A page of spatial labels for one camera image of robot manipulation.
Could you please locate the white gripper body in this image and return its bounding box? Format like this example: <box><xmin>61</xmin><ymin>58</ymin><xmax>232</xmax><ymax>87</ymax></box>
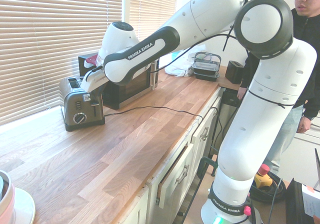
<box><xmin>80</xmin><ymin>70</ymin><xmax>109</xmax><ymax>93</ymax></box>

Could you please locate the stainless steel toaster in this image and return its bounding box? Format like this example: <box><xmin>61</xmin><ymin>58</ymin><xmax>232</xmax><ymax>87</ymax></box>
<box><xmin>59</xmin><ymin>76</ymin><xmax>106</xmax><ymax>132</ymax></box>

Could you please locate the person's right hand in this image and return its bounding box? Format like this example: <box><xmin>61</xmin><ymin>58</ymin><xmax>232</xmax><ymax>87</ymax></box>
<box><xmin>237</xmin><ymin>85</ymin><xmax>248</xmax><ymax>101</ymax></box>

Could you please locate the person's left hand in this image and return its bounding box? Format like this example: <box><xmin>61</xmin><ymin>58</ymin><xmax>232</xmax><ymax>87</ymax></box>
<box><xmin>297</xmin><ymin>115</ymin><xmax>312</xmax><ymax>134</ymax></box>

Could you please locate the black microwave oven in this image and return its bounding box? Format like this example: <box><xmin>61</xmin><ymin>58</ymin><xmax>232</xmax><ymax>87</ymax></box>
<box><xmin>77</xmin><ymin>53</ymin><xmax>160</xmax><ymax>111</ymax></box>

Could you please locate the wide beige window blind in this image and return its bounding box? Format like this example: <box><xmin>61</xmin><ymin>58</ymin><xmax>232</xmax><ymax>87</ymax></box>
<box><xmin>0</xmin><ymin>0</ymin><xmax>125</xmax><ymax>126</ymax></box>

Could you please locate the white plastic bag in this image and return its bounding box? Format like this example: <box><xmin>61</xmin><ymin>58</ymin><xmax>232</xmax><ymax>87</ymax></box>
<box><xmin>164</xmin><ymin>43</ymin><xmax>207</xmax><ymax>78</ymax></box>

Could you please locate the narrow beige window blind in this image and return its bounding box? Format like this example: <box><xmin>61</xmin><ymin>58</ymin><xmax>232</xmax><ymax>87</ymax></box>
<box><xmin>128</xmin><ymin>0</ymin><xmax>180</xmax><ymax>43</ymax></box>

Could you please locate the white kitchen cabinet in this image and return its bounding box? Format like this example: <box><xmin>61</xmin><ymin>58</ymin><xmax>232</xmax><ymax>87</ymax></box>
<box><xmin>117</xmin><ymin>85</ymin><xmax>226</xmax><ymax>224</ymax></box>

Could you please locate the black food container clear lid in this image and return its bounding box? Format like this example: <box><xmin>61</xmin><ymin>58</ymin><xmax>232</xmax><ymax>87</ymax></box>
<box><xmin>191</xmin><ymin>61</ymin><xmax>220</xmax><ymax>72</ymax></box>

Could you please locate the open white drawer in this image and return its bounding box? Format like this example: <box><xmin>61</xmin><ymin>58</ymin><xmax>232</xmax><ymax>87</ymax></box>
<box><xmin>155</xmin><ymin>143</ymin><xmax>195</xmax><ymax>209</ymax></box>

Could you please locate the white plate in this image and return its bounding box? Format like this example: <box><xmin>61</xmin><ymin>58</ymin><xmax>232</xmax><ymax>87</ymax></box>
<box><xmin>12</xmin><ymin>186</ymin><xmax>36</xmax><ymax>224</ymax></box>

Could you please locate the pink rimmed bowl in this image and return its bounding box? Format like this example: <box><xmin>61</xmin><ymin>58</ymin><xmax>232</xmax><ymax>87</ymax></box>
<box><xmin>0</xmin><ymin>169</ymin><xmax>17</xmax><ymax>224</ymax></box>

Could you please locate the green clamp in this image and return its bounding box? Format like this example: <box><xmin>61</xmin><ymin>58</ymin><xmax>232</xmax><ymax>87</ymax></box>
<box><xmin>199</xmin><ymin>155</ymin><xmax>219</xmax><ymax>178</ymax></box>

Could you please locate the dark steel trash can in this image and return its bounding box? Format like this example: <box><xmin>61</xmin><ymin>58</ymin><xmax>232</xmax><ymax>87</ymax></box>
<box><xmin>217</xmin><ymin>88</ymin><xmax>243</xmax><ymax>157</ymax></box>

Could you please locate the small black box appliance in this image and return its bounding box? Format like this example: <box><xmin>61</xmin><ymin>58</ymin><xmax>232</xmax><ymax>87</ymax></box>
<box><xmin>225</xmin><ymin>60</ymin><xmax>247</xmax><ymax>85</ymax></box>

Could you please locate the yellow emergency stop button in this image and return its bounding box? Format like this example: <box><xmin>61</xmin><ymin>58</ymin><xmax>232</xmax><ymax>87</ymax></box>
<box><xmin>251</xmin><ymin>163</ymin><xmax>274</xmax><ymax>188</ymax></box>

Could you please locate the person in black hoodie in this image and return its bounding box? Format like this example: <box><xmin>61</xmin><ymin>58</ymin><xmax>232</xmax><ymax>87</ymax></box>
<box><xmin>236</xmin><ymin>0</ymin><xmax>320</xmax><ymax>175</ymax></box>

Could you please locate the black laptop case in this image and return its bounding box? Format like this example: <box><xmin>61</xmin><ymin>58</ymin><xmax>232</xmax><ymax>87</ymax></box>
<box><xmin>284</xmin><ymin>178</ymin><xmax>320</xmax><ymax>224</ymax></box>

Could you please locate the white paper notebook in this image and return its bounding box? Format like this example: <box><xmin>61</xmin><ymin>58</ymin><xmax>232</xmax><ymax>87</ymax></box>
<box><xmin>300</xmin><ymin>183</ymin><xmax>320</xmax><ymax>218</ymax></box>

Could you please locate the black toaster power cable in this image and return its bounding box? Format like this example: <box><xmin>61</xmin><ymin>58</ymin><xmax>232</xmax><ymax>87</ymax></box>
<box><xmin>103</xmin><ymin>105</ymin><xmax>204</xmax><ymax>137</ymax></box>

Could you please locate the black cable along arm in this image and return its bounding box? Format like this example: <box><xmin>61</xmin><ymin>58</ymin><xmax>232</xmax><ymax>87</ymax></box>
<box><xmin>91</xmin><ymin>33</ymin><xmax>239</xmax><ymax>73</ymax></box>

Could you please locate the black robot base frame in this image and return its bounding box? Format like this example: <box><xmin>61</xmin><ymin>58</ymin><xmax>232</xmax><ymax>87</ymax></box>
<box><xmin>177</xmin><ymin>175</ymin><xmax>211</xmax><ymax>218</ymax></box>

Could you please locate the coiled black cable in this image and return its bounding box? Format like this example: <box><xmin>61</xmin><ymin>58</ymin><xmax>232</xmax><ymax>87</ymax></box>
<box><xmin>249</xmin><ymin>170</ymin><xmax>287</xmax><ymax>205</ymax></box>

